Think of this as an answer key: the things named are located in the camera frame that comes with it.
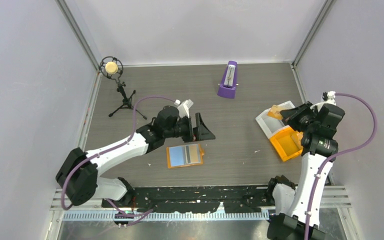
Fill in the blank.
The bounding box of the orange leather card holder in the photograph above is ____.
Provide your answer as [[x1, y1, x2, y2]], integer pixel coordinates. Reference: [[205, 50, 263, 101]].
[[166, 143, 205, 169]]

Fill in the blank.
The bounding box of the purple metronome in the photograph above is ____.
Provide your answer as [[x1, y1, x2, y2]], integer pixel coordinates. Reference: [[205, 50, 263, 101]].
[[217, 60, 238, 99]]

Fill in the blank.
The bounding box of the gold VIP card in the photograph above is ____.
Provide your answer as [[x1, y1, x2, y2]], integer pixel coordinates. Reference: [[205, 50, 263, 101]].
[[267, 105, 285, 120]]

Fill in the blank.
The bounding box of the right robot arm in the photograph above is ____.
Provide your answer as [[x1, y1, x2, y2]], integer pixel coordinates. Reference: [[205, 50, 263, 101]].
[[265, 101, 345, 240]]

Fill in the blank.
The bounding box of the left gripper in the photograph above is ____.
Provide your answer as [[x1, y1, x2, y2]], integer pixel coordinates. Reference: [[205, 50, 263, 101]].
[[164, 113, 215, 144]]

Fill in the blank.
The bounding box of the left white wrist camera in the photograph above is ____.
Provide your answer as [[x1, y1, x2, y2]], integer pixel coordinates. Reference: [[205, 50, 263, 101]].
[[174, 99, 194, 118]]

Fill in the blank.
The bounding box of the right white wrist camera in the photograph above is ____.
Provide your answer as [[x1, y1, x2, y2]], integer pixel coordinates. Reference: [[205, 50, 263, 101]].
[[321, 90, 336, 105]]

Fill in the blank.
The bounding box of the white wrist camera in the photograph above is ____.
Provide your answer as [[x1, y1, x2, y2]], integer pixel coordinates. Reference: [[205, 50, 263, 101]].
[[174, 99, 194, 118], [321, 90, 336, 105]]

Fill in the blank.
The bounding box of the microphone on black tripod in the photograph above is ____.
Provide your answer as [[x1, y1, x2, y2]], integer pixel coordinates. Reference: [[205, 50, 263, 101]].
[[98, 56, 136, 117]]

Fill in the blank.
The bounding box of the aluminium frame rail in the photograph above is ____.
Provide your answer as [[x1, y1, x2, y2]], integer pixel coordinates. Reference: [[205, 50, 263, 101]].
[[320, 185, 352, 209]]

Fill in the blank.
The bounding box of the orange plastic bin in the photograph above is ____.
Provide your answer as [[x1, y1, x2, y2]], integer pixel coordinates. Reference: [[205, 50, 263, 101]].
[[269, 126, 303, 162]]

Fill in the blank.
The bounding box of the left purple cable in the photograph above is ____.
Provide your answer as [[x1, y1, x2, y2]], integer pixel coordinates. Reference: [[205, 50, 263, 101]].
[[60, 95, 180, 227]]

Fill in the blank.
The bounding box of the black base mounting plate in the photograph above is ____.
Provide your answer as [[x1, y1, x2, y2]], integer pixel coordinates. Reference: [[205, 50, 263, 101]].
[[100, 185, 299, 215]]

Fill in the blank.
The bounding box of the white plastic bin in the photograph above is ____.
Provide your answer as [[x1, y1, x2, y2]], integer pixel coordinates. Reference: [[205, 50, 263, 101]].
[[255, 108, 290, 139]]

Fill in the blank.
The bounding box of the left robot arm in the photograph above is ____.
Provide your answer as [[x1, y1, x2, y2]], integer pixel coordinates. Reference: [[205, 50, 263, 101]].
[[55, 105, 216, 207]]

